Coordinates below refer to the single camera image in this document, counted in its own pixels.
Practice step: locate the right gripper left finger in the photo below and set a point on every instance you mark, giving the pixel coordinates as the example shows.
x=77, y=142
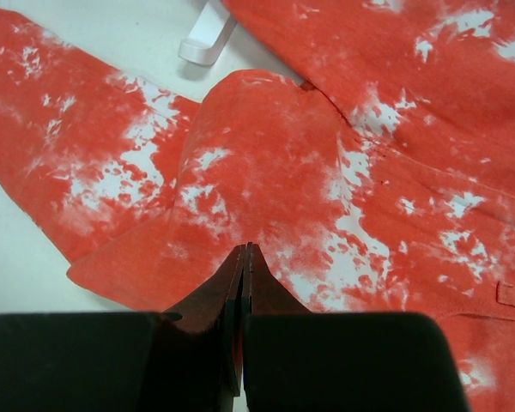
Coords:
x=195, y=363

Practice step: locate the white clothes rack frame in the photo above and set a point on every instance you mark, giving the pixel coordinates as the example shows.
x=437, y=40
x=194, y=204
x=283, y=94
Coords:
x=209, y=35

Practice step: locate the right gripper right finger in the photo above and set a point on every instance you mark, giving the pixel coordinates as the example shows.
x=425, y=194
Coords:
x=270, y=322

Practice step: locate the red white patterned trousers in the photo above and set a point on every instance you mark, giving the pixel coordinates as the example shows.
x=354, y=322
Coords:
x=387, y=182

